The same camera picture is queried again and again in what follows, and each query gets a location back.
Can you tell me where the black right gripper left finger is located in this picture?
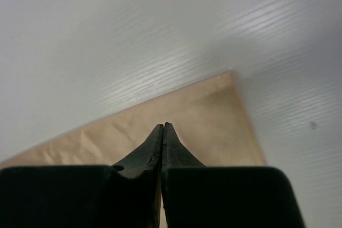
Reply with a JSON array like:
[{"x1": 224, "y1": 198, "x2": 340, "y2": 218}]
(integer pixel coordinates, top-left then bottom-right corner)
[{"x1": 1, "y1": 124, "x2": 164, "y2": 227}]

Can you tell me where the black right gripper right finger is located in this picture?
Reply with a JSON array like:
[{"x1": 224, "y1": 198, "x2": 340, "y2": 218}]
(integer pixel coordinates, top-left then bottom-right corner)
[{"x1": 162, "y1": 123, "x2": 305, "y2": 227}]

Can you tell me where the beige cloth napkin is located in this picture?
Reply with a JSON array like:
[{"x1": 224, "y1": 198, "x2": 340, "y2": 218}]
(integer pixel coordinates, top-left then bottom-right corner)
[{"x1": 0, "y1": 69, "x2": 267, "y2": 228}]

